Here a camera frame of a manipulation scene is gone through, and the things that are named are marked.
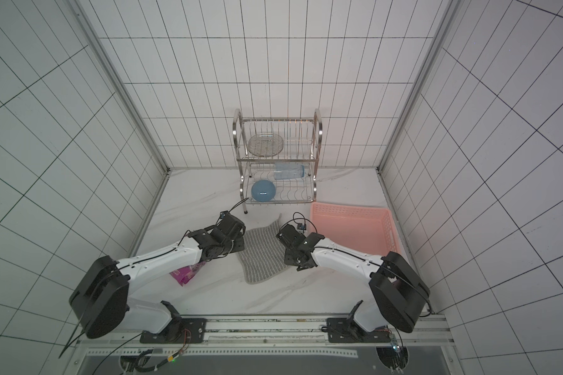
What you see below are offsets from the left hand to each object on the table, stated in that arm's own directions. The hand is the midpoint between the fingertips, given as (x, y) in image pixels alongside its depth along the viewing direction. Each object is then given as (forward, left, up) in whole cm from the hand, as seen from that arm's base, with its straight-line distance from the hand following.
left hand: (235, 245), depth 87 cm
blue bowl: (+26, -9, +1) cm, 28 cm away
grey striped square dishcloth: (-1, -10, -5) cm, 12 cm away
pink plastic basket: (+9, -54, -3) cm, 55 cm away
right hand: (-5, -19, -2) cm, 20 cm away
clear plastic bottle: (+40, -20, 0) cm, 45 cm away
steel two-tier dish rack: (+25, -16, +22) cm, 37 cm away
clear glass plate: (+34, -10, +21) cm, 41 cm away
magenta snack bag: (-10, +17, -2) cm, 20 cm away
